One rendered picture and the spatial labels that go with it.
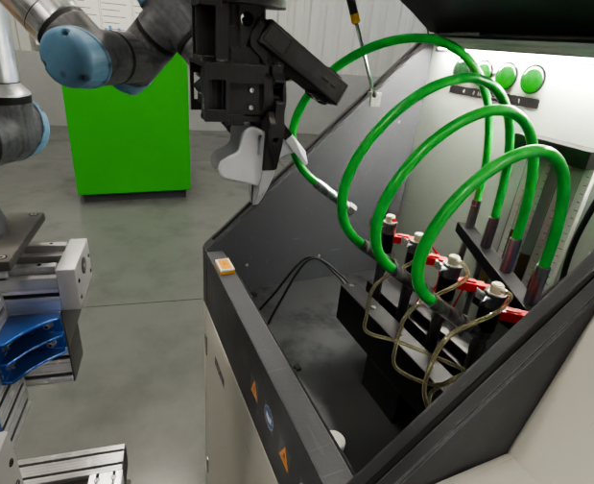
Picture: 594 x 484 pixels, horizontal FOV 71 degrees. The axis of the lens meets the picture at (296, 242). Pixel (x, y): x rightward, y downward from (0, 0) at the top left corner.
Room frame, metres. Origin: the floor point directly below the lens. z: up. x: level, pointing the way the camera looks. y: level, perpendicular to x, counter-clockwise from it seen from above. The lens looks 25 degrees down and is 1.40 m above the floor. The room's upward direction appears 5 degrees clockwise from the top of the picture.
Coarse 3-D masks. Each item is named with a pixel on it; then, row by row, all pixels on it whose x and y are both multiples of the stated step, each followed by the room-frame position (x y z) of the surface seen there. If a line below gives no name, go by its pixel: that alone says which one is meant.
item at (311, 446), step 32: (224, 256) 0.84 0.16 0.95; (224, 288) 0.71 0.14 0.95; (224, 320) 0.71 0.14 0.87; (256, 320) 0.61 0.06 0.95; (256, 352) 0.53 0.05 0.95; (288, 384) 0.46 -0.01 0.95; (256, 416) 0.51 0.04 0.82; (288, 416) 0.41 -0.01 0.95; (320, 416) 0.41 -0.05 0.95; (288, 448) 0.40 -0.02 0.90; (320, 448) 0.36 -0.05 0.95; (288, 480) 0.39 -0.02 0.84; (320, 480) 0.32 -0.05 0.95
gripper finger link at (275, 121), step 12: (276, 96) 0.44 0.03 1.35; (276, 108) 0.42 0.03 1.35; (264, 120) 0.43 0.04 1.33; (276, 120) 0.42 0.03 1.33; (276, 132) 0.42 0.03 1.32; (264, 144) 0.43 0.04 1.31; (276, 144) 0.42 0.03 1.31; (264, 156) 0.43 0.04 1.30; (276, 156) 0.43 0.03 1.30; (264, 168) 0.43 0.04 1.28
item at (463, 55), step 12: (396, 36) 0.72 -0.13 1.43; (408, 36) 0.73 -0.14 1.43; (420, 36) 0.73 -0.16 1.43; (432, 36) 0.74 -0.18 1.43; (360, 48) 0.71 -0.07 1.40; (372, 48) 0.71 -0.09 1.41; (444, 48) 0.75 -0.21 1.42; (456, 48) 0.75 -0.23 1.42; (348, 60) 0.71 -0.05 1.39; (468, 60) 0.75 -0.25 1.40; (480, 72) 0.76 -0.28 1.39; (300, 108) 0.69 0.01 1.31; (492, 120) 0.77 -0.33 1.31; (492, 132) 0.77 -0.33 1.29; (300, 168) 0.69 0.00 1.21; (312, 180) 0.70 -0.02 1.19; (480, 192) 0.77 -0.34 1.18; (480, 204) 0.77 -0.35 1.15
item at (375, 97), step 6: (348, 0) 0.99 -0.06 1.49; (354, 0) 1.00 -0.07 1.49; (348, 6) 1.00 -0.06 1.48; (354, 6) 1.00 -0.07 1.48; (354, 12) 1.00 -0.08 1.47; (354, 18) 1.00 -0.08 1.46; (354, 24) 1.00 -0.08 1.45; (360, 36) 1.01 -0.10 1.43; (360, 42) 1.01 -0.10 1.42; (366, 60) 1.02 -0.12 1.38; (366, 66) 1.02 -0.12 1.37; (372, 84) 1.02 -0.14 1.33; (372, 90) 1.03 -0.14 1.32; (372, 96) 1.02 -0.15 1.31; (378, 96) 1.03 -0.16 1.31; (372, 102) 1.03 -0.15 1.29; (378, 102) 1.03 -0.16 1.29
